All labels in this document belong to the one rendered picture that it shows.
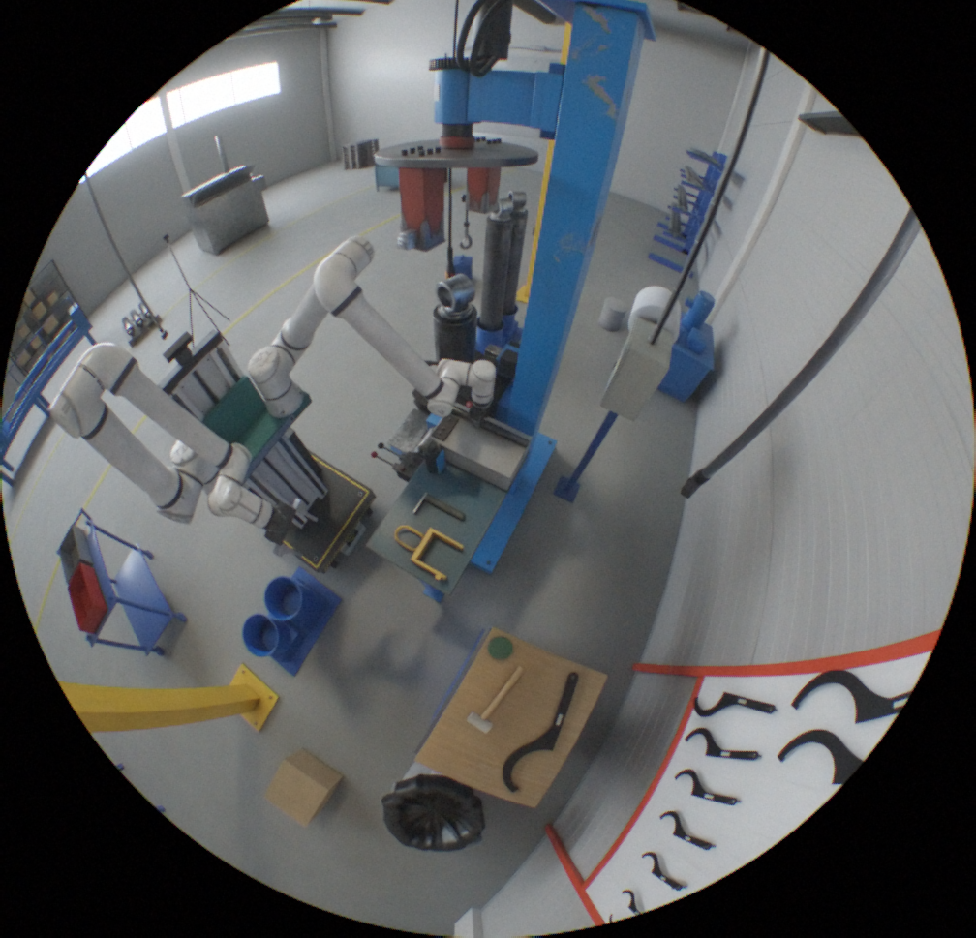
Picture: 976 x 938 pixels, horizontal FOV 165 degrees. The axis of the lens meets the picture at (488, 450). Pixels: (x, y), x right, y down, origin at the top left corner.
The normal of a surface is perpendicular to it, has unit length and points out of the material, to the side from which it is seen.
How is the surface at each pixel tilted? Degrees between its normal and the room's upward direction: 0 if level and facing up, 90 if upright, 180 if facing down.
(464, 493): 0
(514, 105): 90
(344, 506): 0
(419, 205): 90
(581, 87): 90
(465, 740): 0
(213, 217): 90
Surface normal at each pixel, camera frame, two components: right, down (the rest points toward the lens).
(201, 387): 0.89, 0.42
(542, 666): 0.06, -0.51
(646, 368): -0.46, 0.75
